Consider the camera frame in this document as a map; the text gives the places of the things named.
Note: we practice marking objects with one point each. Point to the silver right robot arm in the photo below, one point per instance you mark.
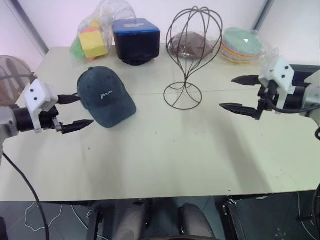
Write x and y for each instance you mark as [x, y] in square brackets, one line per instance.
[311, 96]

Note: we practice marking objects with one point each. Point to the dark teal baseball cap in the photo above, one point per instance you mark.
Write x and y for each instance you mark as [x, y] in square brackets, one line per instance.
[105, 97]

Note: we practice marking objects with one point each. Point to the grey left robot leg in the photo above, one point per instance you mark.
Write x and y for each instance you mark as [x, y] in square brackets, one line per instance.
[132, 222]

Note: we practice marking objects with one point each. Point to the orange foam block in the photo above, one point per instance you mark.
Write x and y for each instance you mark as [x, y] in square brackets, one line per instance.
[90, 30]

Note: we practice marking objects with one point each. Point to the stack of pastel plates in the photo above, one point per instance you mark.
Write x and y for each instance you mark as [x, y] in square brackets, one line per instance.
[241, 45]

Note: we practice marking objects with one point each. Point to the clear plastic bag of blocks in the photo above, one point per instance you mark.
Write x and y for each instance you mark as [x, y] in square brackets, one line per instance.
[105, 15]

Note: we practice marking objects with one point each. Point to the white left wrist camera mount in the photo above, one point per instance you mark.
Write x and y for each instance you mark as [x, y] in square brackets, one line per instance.
[40, 96]

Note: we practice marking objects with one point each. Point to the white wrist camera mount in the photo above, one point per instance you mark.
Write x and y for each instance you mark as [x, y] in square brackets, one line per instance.
[281, 72]
[40, 96]

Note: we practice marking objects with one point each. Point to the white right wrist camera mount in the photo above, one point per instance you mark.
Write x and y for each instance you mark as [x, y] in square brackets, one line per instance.
[281, 72]

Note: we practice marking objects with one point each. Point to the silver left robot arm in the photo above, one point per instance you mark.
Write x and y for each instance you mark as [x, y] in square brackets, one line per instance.
[10, 120]

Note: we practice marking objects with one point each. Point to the grey right robot leg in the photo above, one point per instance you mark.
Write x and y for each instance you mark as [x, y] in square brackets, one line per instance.
[195, 222]

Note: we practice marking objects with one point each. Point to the yellow foam cube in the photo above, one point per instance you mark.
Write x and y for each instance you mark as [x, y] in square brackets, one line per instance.
[93, 45]

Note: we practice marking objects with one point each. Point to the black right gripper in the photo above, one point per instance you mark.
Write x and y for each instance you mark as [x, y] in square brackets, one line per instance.
[268, 96]

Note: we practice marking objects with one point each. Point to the brown hat in plastic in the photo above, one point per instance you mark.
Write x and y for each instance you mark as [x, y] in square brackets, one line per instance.
[192, 43]

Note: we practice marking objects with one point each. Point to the black table frame leg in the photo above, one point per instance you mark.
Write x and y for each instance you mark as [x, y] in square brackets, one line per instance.
[233, 220]
[93, 225]

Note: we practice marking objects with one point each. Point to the blue and black box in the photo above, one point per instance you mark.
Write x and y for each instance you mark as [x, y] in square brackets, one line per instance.
[136, 41]

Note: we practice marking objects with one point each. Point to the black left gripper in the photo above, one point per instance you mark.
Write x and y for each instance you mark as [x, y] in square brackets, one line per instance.
[47, 120]

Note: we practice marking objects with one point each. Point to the grey robot leg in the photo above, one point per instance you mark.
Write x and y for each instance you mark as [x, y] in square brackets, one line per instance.
[132, 222]
[195, 222]

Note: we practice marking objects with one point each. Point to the green foam block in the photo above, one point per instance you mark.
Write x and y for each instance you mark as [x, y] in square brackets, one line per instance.
[76, 50]

